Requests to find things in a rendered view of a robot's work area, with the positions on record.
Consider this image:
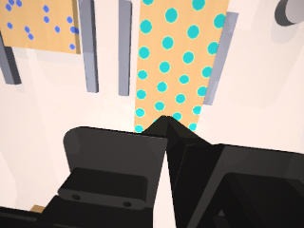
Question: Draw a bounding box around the orange strip with cyan polka dots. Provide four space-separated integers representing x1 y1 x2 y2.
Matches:
134 0 230 133

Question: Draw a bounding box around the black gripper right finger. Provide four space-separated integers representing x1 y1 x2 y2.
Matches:
166 116 304 228

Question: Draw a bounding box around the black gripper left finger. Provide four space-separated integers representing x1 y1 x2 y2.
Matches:
63 115 168 208

